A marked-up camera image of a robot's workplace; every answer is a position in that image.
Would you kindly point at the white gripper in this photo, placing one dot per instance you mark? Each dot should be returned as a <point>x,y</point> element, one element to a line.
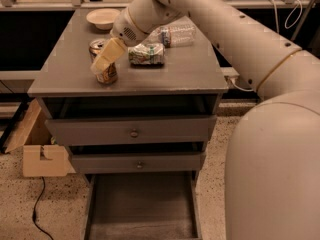
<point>124,28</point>

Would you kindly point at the orange soda can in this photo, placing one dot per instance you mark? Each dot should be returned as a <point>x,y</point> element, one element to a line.
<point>109,75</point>

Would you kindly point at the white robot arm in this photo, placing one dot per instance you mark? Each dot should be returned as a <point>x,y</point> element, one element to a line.
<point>272,168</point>

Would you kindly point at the crushed green white can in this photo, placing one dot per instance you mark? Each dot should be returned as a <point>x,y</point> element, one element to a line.
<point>147,54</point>

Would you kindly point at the grey drawer cabinet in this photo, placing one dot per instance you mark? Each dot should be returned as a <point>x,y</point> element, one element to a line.
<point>190,83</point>

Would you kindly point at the grey top drawer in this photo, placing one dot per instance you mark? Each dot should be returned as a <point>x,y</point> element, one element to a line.
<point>111,131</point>

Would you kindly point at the grey drawer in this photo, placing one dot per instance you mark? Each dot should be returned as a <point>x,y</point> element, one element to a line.
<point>142,206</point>
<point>111,131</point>
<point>128,163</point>

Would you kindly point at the grey middle drawer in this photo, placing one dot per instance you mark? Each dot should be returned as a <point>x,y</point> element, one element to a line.
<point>128,163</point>

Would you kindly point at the grey bottom drawer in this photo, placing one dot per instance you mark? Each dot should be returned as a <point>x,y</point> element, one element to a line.
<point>142,206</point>

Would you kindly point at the white bowl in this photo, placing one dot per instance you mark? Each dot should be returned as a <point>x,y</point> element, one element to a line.
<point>103,19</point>

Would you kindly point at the clear plastic water bottle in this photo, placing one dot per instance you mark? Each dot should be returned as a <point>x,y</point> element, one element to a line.
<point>175,35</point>

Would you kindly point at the cardboard box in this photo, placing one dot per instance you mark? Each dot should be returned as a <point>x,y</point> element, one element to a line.
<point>40,156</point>

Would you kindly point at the metal diagonal rod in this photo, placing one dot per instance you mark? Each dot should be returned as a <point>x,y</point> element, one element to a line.
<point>303,19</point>

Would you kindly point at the grey horizontal rail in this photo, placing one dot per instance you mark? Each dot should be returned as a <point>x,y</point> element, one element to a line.
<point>230,72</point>

